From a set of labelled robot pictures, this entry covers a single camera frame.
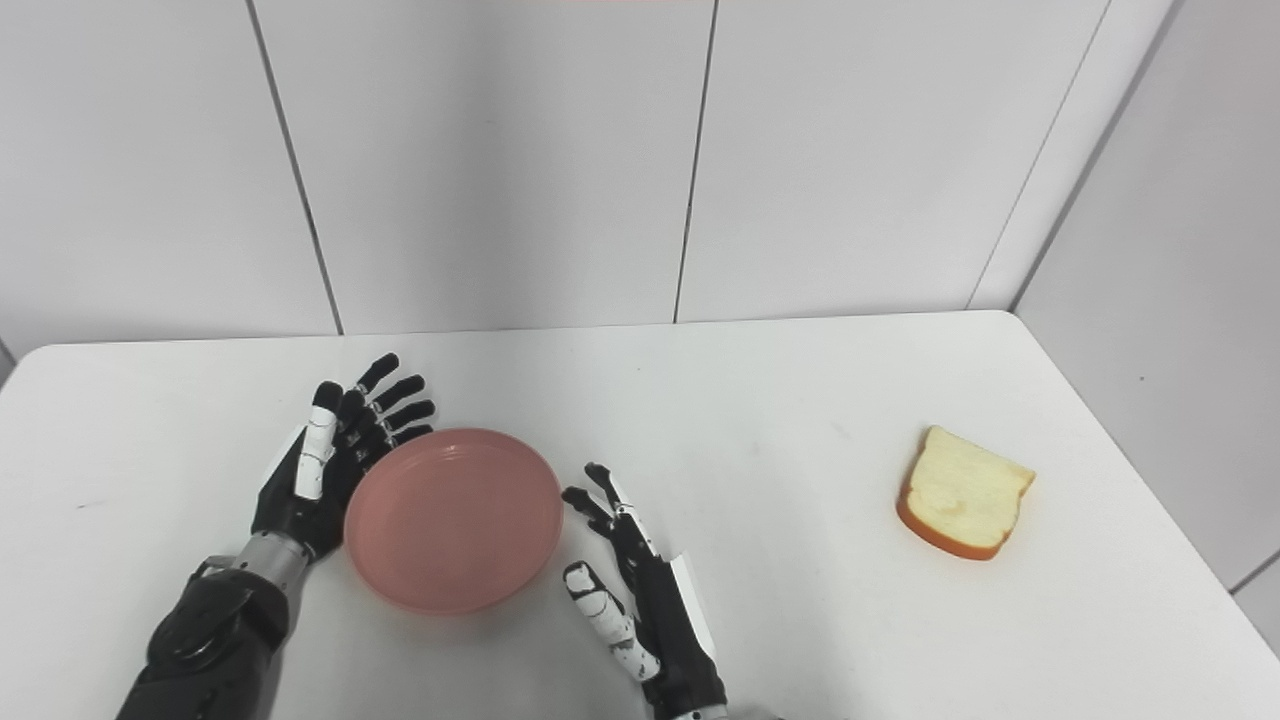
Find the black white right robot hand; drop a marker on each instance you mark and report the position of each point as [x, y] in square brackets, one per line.
[675, 640]

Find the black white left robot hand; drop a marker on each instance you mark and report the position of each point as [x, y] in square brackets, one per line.
[295, 515]

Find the pink round plate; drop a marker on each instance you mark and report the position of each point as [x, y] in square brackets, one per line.
[455, 520]

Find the slice of bread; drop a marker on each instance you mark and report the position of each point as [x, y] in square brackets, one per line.
[965, 495]

